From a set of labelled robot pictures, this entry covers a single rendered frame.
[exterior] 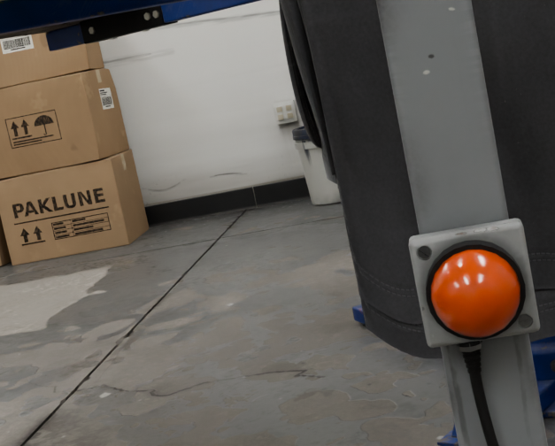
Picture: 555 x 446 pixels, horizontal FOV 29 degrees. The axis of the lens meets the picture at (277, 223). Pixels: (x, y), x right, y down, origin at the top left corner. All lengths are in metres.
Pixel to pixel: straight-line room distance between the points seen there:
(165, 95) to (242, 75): 0.40
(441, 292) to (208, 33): 5.08
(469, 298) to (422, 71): 0.10
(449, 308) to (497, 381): 0.06
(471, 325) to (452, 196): 0.06
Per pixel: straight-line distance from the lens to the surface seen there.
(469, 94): 0.48
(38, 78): 5.29
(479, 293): 0.45
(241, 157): 5.52
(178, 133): 5.57
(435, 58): 0.48
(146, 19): 2.61
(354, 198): 0.78
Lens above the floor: 0.77
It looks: 9 degrees down
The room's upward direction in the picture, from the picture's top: 12 degrees counter-clockwise
